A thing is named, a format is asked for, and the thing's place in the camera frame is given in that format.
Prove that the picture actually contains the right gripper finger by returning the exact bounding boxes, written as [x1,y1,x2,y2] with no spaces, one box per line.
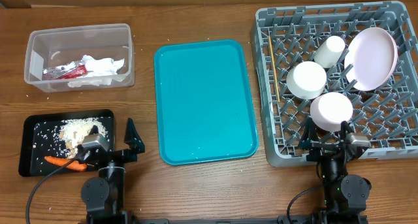
[339,121,354,144]
[299,118,321,148]

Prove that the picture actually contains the white bowl with peanuts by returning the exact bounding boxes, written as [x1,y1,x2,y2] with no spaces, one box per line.
[310,92,353,132]

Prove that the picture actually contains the orange carrot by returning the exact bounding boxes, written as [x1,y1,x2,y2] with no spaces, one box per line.
[44,156,88,172]

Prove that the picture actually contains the white tissue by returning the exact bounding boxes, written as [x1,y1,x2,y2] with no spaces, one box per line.
[68,55,125,88]

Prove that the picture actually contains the white bowl with rice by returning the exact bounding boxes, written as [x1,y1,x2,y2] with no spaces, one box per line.
[286,61,327,99]

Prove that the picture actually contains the red snack wrapper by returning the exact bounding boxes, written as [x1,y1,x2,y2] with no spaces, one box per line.
[42,61,88,80]

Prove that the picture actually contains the white round plate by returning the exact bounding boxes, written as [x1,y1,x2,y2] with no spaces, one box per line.
[344,27,398,91]

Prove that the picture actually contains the white paper cup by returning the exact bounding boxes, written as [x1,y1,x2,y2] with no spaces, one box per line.
[314,36,346,69]

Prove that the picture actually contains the wooden chopstick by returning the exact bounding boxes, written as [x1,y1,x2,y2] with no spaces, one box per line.
[268,35,280,102]

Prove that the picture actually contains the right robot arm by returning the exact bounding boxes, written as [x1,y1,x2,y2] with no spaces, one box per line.
[287,118,372,223]

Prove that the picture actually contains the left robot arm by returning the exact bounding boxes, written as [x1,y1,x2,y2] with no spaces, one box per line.
[76,118,145,224]

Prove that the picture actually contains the grey dishwasher rack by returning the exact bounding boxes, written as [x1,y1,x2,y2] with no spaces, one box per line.
[250,1,417,167]

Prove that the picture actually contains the rice and peanut pile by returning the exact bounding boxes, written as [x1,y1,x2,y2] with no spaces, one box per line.
[32,118,110,159]

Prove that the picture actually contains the black plastic tray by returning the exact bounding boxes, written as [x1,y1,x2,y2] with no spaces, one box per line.
[18,109,115,177]

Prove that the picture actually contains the teal serving tray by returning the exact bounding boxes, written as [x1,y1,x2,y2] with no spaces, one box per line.
[154,39,259,166]

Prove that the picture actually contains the clear plastic storage bin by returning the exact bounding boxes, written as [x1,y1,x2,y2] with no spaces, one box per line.
[24,24,135,93]

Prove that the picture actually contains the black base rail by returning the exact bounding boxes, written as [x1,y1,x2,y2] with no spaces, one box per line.
[132,215,326,224]

